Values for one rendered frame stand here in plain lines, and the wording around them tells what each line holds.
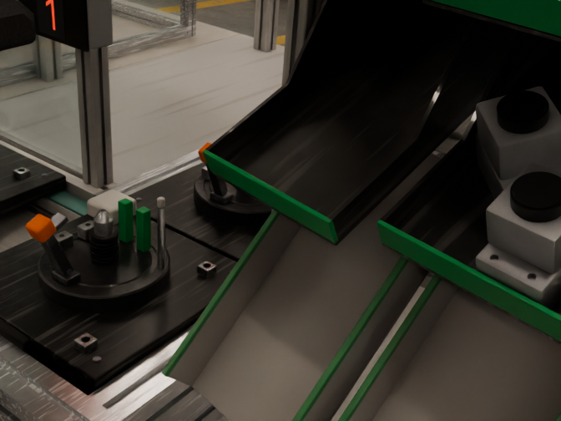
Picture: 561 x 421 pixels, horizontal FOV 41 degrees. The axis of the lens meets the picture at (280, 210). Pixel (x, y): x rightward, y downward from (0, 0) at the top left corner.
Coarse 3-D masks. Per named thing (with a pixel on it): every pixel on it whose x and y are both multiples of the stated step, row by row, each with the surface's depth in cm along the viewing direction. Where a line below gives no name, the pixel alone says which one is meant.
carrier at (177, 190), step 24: (192, 168) 107; (144, 192) 99; (168, 192) 100; (192, 192) 100; (240, 192) 97; (168, 216) 94; (192, 216) 94; (216, 216) 94; (240, 216) 93; (264, 216) 93; (192, 240) 90; (216, 240) 90; (240, 240) 90
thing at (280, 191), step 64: (384, 0) 62; (320, 64) 60; (384, 64) 60; (448, 64) 50; (256, 128) 58; (320, 128) 57; (384, 128) 55; (448, 128) 53; (256, 192) 53; (320, 192) 52; (384, 192) 50
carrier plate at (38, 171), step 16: (0, 144) 109; (0, 160) 104; (16, 160) 104; (32, 160) 105; (0, 176) 100; (32, 176) 101; (48, 176) 101; (64, 176) 102; (0, 192) 96; (16, 192) 96; (32, 192) 98; (48, 192) 100; (0, 208) 95; (16, 208) 97
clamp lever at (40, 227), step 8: (40, 216) 72; (56, 216) 73; (64, 216) 73; (32, 224) 71; (40, 224) 71; (48, 224) 71; (56, 224) 73; (32, 232) 71; (40, 232) 71; (48, 232) 71; (40, 240) 71; (48, 240) 72; (56, 240) 73; (48, 248) 73; (56, 248) 73; (48, 256) 75; (56, 256) 74; (64, 256) 75; (56, 264) 75; (64, 264) 75; (64, 272) 76
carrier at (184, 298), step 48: (96, 240) 78; (144, 240) 82; (0, 288) 78; (48, 288) 76; (96, 288) 76; (144, 288) 77; (192, 288) 81; (48, 336) 72; (96, 336) 73; (144, 336) 73; (96, 384) 68
